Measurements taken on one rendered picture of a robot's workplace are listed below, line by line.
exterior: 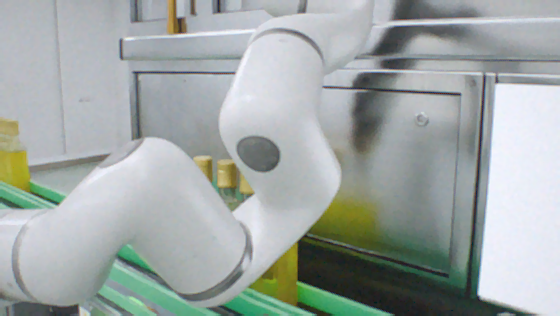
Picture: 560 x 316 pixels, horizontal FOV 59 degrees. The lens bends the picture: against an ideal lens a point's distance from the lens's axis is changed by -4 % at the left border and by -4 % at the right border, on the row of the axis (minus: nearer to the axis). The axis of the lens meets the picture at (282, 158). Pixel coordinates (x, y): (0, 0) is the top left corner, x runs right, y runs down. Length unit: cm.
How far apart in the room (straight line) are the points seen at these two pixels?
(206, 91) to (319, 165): 73
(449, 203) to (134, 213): 53
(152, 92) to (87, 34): 591
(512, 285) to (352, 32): 43
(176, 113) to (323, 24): 76
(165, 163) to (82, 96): 678
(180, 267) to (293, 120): 15
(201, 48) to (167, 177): 75
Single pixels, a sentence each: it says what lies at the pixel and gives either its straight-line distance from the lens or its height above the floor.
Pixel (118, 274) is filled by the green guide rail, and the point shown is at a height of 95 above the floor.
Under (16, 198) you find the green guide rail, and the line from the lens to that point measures 161.
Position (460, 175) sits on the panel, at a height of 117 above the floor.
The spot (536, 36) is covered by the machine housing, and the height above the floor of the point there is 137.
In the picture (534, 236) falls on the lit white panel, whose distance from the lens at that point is 76.
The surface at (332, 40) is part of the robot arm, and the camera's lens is 54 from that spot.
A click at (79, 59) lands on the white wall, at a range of 714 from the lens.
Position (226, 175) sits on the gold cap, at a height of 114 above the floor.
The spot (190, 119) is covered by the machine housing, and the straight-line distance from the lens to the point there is 121.
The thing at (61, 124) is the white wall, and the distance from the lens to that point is 705.
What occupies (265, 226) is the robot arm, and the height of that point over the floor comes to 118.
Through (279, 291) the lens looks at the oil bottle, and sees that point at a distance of 83.
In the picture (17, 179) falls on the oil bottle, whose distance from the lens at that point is 174.
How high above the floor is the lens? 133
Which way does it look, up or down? 11 degrees down
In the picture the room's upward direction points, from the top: straight up
